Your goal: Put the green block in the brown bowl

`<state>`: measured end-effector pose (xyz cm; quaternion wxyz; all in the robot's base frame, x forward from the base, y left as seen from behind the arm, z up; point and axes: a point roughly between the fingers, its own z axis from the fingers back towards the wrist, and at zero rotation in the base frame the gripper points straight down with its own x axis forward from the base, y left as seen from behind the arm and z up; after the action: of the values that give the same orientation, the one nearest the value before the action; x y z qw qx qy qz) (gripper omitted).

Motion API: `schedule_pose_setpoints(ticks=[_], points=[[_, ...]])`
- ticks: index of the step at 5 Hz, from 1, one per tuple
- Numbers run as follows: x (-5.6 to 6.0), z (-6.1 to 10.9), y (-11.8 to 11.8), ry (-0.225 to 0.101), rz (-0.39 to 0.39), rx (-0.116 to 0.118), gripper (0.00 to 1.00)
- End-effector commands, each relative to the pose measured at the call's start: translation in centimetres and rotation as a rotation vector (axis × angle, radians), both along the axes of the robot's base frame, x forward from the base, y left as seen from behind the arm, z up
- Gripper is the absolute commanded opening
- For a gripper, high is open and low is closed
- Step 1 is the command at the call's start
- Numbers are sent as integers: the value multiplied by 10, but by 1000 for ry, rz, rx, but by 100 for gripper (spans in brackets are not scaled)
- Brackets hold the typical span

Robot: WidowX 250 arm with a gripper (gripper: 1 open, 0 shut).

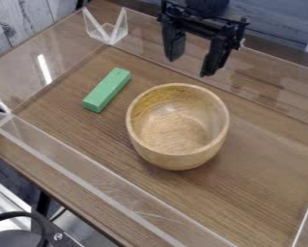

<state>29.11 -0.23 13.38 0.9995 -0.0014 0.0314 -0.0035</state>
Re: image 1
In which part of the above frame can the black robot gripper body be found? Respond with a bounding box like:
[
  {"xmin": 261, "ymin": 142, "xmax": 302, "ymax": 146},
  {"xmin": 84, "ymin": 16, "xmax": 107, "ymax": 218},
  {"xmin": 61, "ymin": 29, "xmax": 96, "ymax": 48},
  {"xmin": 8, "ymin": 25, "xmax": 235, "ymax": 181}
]
[{"xmin": 157, "ymin": 0, "xmax": 249, "ymax": 50}]

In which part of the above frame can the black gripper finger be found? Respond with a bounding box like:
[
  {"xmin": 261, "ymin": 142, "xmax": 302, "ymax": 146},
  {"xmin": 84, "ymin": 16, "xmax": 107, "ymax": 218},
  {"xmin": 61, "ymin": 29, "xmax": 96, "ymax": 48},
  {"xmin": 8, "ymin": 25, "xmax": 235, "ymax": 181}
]
[
  {"xmin": 200, "ymin": 35, "xmax": 231, "ymax": 77},
  {"xmin": 163, "ymin": 21, "xmax": 185, "ymax": 62}
]

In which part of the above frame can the green rectangular block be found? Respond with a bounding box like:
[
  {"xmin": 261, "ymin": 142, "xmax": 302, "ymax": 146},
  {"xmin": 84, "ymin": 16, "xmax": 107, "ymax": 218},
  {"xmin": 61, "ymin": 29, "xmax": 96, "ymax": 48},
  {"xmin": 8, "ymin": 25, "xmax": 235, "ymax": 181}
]
[{"xmin": 83, "ymin": 68, "xmax": 132, "ymax": 113}]

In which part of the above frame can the light wooden bowl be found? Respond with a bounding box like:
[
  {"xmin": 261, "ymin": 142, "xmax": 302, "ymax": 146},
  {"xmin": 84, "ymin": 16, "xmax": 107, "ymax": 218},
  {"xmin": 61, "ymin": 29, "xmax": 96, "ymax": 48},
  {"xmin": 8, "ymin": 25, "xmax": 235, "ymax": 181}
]
[{"xmin": 125, "ymin": 83, "xmax": 231, "ymax": 171}]

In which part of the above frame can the black table leg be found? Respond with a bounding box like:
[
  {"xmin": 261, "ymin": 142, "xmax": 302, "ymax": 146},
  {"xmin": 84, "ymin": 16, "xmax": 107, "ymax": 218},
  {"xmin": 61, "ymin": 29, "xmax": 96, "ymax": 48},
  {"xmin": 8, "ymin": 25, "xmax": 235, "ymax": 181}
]
[{"xmin": 36, "ymin": 191, "xmax": 52, "ymax": 216}]

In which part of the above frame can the clear acrylic tray enclosure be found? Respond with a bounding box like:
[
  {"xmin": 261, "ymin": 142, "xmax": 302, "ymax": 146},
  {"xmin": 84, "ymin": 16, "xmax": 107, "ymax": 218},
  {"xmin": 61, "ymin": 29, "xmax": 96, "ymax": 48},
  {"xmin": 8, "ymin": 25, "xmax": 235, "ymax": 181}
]
[{"xmin": 0, "ymin": 2, "xmax": 308, "ymax": 247}]

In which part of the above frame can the black metal bracket with screw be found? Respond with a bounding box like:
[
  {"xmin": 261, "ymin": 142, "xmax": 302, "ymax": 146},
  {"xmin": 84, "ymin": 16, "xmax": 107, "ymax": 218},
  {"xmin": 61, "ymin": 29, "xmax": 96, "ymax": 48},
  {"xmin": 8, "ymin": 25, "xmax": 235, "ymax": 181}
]
[{"xmin": 31, "ymin": 211, "xmax": 87, "ymax": 247}]

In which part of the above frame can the black cable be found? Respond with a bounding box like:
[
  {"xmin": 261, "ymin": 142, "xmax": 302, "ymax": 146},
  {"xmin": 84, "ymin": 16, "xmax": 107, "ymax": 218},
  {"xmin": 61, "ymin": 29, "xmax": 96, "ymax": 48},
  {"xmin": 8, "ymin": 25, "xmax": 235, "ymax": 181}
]
[{"xmin": 0, "ymin": 210, "xmax": 51, "ymax": 247}]

